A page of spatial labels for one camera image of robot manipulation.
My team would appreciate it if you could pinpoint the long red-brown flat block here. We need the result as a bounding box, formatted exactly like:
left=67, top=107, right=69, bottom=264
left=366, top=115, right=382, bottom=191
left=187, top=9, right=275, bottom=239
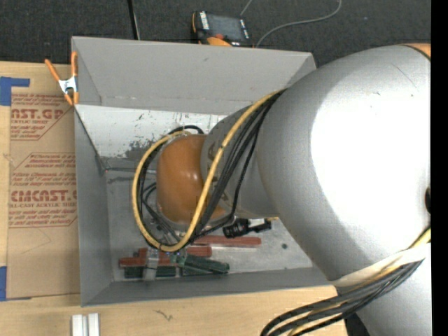
left=193, top=236, right=263, bottom=248

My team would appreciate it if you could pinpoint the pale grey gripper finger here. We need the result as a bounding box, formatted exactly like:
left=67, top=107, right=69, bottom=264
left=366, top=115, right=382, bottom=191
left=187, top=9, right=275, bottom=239
left=142, top=248, right=158, bottom=281

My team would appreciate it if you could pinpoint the grey metal bin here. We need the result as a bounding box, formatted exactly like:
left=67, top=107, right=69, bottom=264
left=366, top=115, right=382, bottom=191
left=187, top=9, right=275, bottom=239
left=71, top=36, right=337, bottom=308

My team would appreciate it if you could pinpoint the brown cardboard board red print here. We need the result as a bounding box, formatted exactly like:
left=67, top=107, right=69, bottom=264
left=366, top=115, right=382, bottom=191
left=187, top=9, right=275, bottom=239
left=0, top=60, right=82, bottom=301

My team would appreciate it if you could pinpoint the black cylinder on white bracket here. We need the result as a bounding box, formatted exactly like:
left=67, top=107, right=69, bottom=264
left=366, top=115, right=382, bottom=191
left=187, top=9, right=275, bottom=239
left=222, top=217, right=279, bottom=239

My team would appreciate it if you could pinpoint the dark green flat block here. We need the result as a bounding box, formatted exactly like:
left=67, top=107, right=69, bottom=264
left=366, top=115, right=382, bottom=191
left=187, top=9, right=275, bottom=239
left=180, top=256, right=231, bottom=275
left=123, top=265, right=180, bottom=279

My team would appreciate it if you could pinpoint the short red-brown flat block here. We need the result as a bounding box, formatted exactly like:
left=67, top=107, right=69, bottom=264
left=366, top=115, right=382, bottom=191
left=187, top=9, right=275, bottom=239
left=186, top=246, right=213, bottom=258

